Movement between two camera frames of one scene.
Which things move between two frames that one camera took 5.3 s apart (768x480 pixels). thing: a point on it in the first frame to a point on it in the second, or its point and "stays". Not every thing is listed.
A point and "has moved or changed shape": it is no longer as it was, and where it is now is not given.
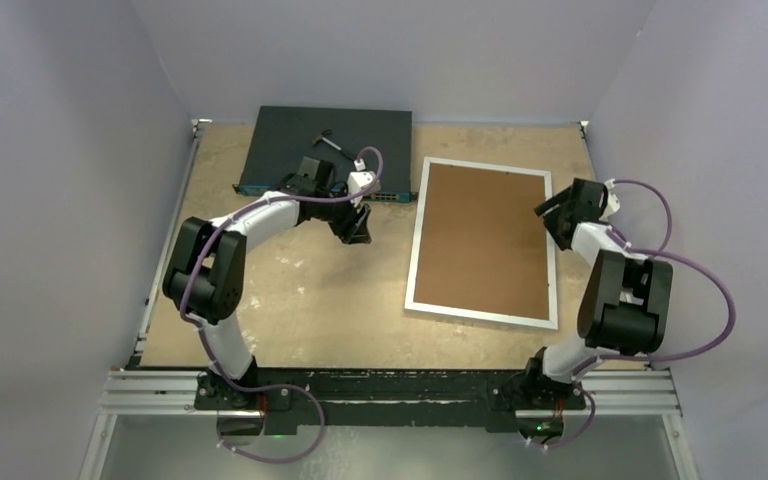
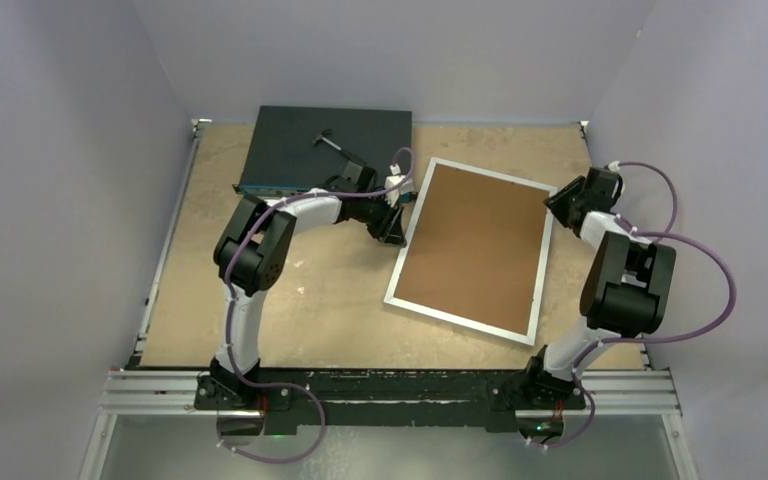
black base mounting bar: [459, 398] stays
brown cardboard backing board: [483, 247] has moved or changed shape
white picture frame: [479, 250] has moved or changed shape
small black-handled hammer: [321, 138] stays
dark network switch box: [279, 138] stays
